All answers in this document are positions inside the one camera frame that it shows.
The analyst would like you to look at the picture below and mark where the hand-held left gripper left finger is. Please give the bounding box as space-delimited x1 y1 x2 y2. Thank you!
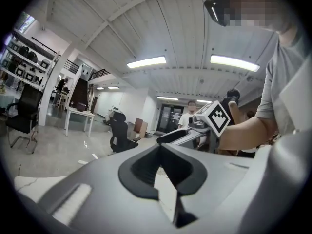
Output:
40 143 176 234

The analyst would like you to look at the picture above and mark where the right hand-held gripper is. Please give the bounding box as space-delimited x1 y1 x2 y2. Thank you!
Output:
156 100 232 154

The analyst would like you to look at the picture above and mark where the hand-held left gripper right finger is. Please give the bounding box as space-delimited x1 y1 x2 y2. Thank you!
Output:
159 143 269 234

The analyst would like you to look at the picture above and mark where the person's right forearm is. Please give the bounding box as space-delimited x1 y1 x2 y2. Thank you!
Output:
219 112 280 156

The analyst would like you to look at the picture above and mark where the person's right hand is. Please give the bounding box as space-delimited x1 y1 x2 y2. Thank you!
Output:
228 100 241 130

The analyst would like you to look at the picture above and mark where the dark glass double door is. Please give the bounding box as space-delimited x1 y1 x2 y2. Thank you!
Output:
157 103 185 133

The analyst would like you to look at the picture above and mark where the brown cabinet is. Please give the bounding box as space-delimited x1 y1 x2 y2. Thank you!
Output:
134 117 149 139

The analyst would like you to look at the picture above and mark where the black high-back office chair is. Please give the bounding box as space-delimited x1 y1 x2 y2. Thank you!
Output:
109 111 142 154

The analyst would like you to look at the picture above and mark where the long ceiling light panel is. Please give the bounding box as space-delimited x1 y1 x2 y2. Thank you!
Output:
210 54 261 73
126 55 168 70

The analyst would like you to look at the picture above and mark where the white desk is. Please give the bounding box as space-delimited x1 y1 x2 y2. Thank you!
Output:
65 105 96 138

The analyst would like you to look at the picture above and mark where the person's torso in grey shirt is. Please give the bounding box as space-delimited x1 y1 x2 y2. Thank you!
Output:
255 30 312 137

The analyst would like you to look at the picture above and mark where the dark staircase with railing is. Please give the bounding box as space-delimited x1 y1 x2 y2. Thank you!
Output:
69 62 112 108

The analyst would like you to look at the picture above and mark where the black mesh chair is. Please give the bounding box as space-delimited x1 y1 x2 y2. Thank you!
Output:
5 83 44 155

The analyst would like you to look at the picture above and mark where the person's head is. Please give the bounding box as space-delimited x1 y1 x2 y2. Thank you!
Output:
214 0 302 42

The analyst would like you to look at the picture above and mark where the white storage shelf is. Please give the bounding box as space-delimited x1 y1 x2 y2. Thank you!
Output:
0 29 60 91

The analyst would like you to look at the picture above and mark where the black head-worn camera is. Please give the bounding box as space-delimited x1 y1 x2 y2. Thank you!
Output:
204 0 231 27

